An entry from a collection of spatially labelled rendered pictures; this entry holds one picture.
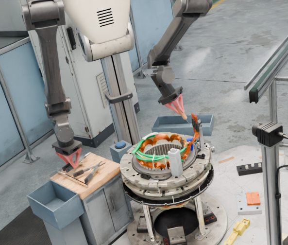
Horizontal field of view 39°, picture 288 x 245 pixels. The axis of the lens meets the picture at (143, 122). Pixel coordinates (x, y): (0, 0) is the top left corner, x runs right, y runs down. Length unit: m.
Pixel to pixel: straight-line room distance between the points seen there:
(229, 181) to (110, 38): 0.79
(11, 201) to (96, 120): 1.03
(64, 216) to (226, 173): 0.78
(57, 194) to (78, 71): 2.13
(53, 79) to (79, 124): 2.55
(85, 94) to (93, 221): 2.26
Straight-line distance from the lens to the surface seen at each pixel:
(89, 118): 3.73
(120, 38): 1.69
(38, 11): 1.15
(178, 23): 1.41
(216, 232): 1.55
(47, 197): 1.57
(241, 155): 1.97
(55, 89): 1.34
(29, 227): 3.16
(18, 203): 3.49
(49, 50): 1.23
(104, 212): 1.54
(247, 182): 1.80
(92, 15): 1.64
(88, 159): 1.60
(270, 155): 0.97
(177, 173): 1.33
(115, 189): 1.54
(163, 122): 1.80
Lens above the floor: 1.86
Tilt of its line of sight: 27 degrees down
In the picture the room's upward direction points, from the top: 12 degrees counter-clockwise
